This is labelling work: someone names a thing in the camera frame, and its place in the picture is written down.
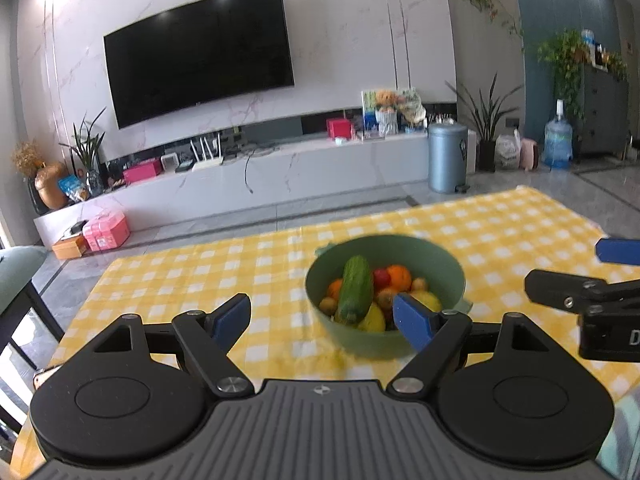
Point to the copper vase dried flowers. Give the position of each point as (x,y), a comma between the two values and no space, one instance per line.
(41,177)

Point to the hanging ivy plant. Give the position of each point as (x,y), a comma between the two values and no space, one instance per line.
(555,52)

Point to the pink storage box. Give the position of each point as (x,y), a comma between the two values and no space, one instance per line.
(107,231)

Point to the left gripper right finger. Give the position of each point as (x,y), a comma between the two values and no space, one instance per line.
(436,337)

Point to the dark grey drawer cabinet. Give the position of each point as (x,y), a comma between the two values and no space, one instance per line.
(604,126)

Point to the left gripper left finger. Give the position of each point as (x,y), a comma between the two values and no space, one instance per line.
(205,340)

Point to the small plant glass vase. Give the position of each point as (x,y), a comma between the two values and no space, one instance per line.
(86,147)

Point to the orange wooden box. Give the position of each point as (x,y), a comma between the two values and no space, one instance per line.
(72,247)

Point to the left yellow-green apple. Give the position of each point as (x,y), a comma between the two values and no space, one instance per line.
(374,321)

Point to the teddy bear bouquet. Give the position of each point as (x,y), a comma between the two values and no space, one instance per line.
(386,112)

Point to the grey metal trash bin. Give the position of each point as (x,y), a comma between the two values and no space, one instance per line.
(447,156)

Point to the blue snack bag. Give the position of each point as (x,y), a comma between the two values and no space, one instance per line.
(74,189)

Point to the white marble tv cabinet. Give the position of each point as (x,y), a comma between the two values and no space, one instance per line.
(296,171)

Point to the potted long-leaf plant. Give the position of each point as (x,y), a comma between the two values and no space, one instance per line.
(485,109)

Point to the small white clock device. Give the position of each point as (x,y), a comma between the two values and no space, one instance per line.
(169,162)

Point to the brown longan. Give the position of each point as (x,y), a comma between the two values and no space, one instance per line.
(385,298)
(419,285)
(328,306)

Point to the pink bag on floor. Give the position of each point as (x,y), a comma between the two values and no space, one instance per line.
(529,155)

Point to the white plastic bag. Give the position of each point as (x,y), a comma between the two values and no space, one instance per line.
(508,150)

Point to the yellow checkered tablecloth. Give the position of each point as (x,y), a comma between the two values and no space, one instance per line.
(497,238)

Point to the green cucumber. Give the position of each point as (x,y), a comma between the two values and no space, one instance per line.
(356,292)

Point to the small orange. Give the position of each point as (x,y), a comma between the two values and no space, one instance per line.
(401,278)
(334,289)

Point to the pink box on cabinet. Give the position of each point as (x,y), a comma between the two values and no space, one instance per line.
(146,170)

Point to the green cushioned chair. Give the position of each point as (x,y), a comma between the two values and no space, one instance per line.
(18,297)

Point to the right red-yellow apple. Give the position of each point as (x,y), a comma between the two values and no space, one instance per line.
(428,299)

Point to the blue water jug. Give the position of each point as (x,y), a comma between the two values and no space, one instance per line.
(558,140)

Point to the green colander bowl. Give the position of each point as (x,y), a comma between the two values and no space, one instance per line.
(422,258)

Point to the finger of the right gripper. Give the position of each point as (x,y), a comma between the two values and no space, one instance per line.
(618,251)
(577,294)

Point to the black flat tv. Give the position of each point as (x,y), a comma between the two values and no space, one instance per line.
(197,53)

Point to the red cherry tomato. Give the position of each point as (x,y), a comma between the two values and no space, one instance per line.
(381,279)

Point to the white wifi router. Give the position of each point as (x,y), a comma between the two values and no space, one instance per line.
(206,152)

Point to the red box on cabinet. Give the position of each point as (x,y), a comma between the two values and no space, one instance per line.
(339,128)

